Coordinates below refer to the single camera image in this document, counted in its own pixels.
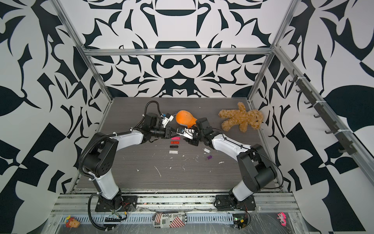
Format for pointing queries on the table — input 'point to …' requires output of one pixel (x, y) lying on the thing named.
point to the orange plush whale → (184, 117)
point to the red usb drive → (175, 142)
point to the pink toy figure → (282, 217)
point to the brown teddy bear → (253, 118)
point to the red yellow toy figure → (71, 222)
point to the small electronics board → (239, 220)
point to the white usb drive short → (174, 151)
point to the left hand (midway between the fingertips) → (179, 132)
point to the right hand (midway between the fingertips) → (186, 131)
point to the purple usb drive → (209, 157)
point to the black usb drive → (172, 146)
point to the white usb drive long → (206, 150)
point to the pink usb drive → (176, 138)
